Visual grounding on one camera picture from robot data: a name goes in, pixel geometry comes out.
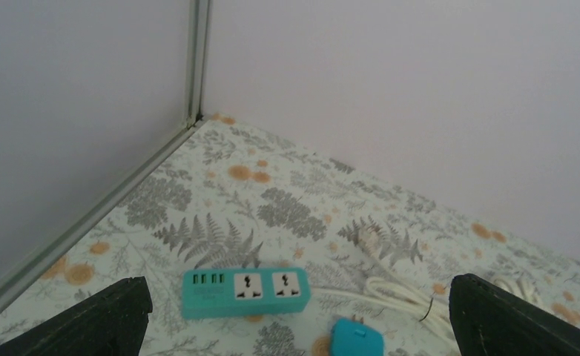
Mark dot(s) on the aluminium corner frame rail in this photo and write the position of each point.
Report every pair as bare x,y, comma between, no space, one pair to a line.
92,96

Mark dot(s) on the cyan flat plug adapter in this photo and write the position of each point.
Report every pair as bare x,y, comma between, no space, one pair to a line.
352,338

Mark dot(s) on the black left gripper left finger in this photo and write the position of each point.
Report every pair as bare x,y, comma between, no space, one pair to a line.
113,321

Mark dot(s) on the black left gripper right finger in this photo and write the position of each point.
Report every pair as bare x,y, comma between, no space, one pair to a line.
487,320

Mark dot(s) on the teal power strip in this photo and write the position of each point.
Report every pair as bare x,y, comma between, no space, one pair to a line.
240,292

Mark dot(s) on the floral patterned table mat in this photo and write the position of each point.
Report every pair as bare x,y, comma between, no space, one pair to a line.
236,196

